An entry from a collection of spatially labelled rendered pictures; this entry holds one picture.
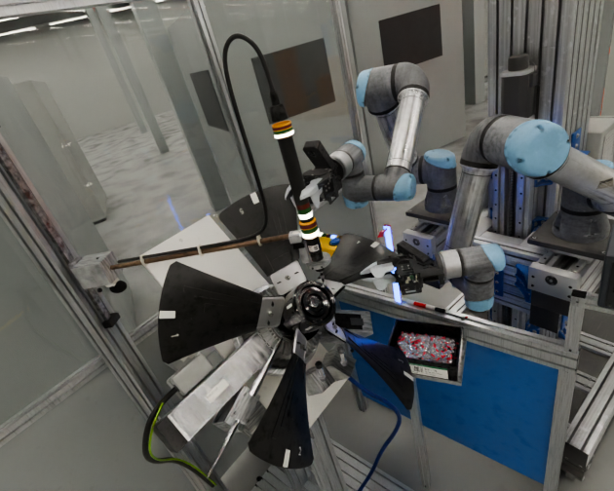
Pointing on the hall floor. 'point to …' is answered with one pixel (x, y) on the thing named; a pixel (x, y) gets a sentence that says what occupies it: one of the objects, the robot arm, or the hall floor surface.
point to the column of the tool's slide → (101, 339)
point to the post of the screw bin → (419, 439)
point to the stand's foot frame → (349, 464)
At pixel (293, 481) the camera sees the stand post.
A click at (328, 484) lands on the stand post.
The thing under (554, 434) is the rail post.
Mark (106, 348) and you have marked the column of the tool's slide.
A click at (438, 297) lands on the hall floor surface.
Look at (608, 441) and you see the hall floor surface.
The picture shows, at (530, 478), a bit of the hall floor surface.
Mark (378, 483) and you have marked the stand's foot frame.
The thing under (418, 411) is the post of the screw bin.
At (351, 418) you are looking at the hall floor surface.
